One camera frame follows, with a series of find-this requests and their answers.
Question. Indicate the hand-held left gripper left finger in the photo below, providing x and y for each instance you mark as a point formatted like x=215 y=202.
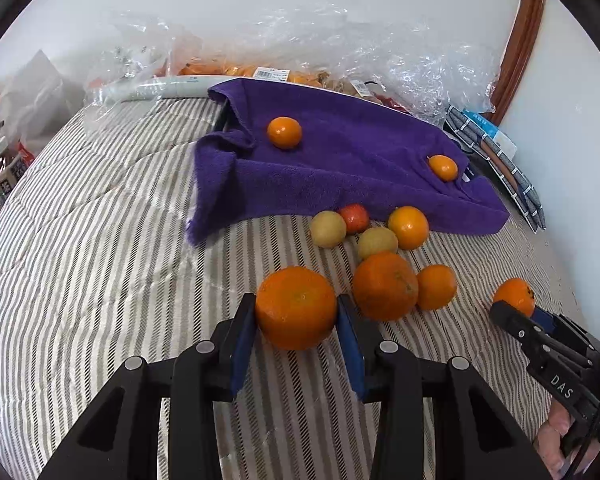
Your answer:
x=240 y=355

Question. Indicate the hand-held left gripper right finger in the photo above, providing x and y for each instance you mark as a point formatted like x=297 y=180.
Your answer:
x=351 y=355

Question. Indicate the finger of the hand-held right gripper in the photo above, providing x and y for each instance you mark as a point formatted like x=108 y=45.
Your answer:
x=545 y=319
x=517 y=327

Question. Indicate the orange with black mark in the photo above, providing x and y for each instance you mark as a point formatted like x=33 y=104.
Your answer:
x=514 y=294

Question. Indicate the yellow round fruit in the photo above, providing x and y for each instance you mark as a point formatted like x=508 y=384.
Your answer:
x=377 y=242
x=328 y=228

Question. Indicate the red round fruit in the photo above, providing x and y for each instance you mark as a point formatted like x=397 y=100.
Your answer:
x=355 y=217

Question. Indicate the purple towel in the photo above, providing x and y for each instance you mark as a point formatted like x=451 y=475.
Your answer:
x=340 y=175

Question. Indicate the person's right hand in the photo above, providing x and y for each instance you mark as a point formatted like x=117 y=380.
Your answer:
x=550 y=435

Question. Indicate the blue and white tissue pack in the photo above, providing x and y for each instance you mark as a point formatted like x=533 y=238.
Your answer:
x=495 y=135

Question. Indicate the red snack packet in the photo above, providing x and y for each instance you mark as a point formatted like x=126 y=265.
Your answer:
x=392 y=102

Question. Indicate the clear bag of brown fruit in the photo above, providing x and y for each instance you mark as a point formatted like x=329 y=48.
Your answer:
x=350 y=85

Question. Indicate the large clear plastic wrap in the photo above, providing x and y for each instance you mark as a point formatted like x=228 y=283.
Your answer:
x=430 y=70

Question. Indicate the white roll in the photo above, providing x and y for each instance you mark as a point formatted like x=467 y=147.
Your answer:
x=170 y=87

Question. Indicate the clear bag of oranges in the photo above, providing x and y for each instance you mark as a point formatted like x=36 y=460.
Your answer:
x=240 y=70

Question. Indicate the bottle with printed label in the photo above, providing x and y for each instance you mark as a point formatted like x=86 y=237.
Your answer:
x=5 y=165

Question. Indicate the crumpled clear plastic bag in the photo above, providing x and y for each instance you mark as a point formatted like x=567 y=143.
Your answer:
x=130 y=45

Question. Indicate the white plastic bag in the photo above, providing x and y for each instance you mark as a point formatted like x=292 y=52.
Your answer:
x=35 y=95

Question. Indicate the brown wooden door frame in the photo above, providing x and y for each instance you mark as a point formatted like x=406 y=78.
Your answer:
x=522 y=40

